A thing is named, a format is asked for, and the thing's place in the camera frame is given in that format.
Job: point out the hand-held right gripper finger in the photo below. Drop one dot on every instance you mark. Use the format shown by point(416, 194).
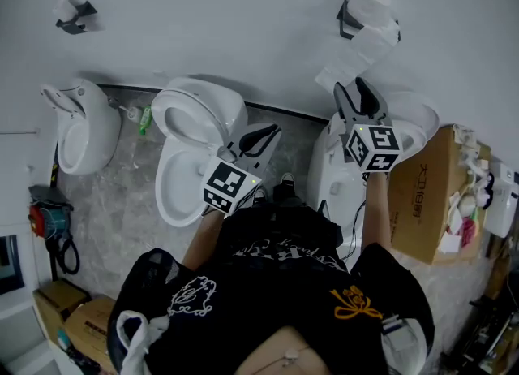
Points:
point(373, 101)
point(345, 105)

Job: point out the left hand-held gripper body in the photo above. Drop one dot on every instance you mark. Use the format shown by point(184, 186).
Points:
point(227, 184)

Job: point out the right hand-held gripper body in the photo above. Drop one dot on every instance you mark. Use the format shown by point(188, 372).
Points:
point(377, 146)

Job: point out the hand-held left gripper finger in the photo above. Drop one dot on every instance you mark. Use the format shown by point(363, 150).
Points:
point(239, 144)
point(267, 154)

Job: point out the person's right forearm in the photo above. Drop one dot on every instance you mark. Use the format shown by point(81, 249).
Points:
point(375, 211)

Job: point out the person's left forearm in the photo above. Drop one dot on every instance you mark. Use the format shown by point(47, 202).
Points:
point(202, 243)

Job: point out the white toilet with round lid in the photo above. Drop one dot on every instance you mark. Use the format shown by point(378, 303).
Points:
point(182, 186)

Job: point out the large white toilet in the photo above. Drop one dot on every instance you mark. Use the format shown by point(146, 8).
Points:
point(328, 174)

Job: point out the small egg-shaped white toilet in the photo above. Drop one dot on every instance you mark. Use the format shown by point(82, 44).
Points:
point(93, 130)

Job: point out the person's right shoe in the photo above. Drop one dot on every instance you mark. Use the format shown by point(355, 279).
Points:
point(287, 179)

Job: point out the person's shoe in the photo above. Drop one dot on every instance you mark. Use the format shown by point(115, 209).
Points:
point(260, 195)
point(287, 179)

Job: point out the person's left shoe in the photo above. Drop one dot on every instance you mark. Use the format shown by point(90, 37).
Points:
point(260, 195)

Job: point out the person's dark trousers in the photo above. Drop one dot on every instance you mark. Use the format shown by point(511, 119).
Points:
point(286, 196)

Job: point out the large cardboard box with rags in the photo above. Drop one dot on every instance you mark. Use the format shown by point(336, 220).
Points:
point(421, 203)

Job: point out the green bottle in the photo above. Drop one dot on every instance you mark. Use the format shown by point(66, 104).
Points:
point(144, 119)

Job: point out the person's black shirt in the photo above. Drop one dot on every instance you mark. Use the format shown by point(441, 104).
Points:
point(275, 284)

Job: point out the white appliance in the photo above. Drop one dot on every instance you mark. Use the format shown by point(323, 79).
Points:
point(503, 203)

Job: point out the red and teal vacuum cleaner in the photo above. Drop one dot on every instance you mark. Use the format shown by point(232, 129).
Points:
point(50, 213)

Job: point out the dark cluttered rack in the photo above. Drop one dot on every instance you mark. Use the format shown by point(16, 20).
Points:
point(486, 333)

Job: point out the dark framed window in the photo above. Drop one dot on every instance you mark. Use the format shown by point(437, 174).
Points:
point(9, 264)

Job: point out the black wall paper holder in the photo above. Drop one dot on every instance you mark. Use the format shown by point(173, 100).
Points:
point(344, 20)
point(81, 14)

